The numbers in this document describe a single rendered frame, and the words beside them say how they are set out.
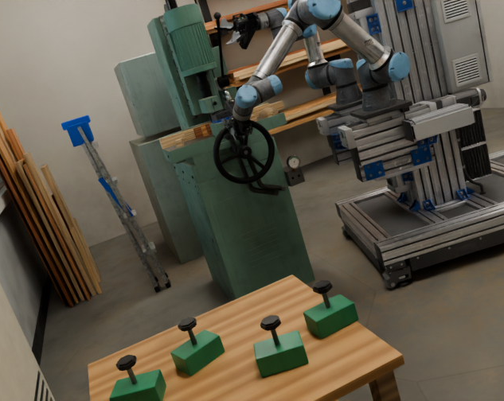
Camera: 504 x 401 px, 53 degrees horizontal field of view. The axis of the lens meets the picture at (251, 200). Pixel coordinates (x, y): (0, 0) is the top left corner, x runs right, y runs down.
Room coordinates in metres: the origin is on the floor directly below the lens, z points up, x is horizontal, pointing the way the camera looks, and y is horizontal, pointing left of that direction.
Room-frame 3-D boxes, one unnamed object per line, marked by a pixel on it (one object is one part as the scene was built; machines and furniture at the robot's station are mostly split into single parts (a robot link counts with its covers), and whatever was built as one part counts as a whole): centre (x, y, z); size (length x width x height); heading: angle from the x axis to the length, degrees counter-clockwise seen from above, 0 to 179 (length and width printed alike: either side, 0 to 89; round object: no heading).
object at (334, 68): (2.80, -0.68, 0.98); 0.13 x 0.12 x 0.14; 54
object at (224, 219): (2.71, 0.09, 0.36); 0.58 x 0.45 x 0.71; 15
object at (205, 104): (2.61, 0.06, 1.03); 0.14 x 0.07 x 0.09; 15
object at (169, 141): (2.61, 0.06, 0.92); 0.60 x 0.02 x 0.05; 105
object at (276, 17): (2.61, -0.38, 1.34); 0.11 x 0.08 x 0.09; 105
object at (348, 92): (2.80, -0.68, 0.87); 0.15 x 0.15 x 0.10
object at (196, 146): (2.49, 0.02, 0.87); 0.61 x 0.30 x 0.06; 105
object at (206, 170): (2.71, 0.09, 0.76); 0.57 x 0.45 x 0.09; 15
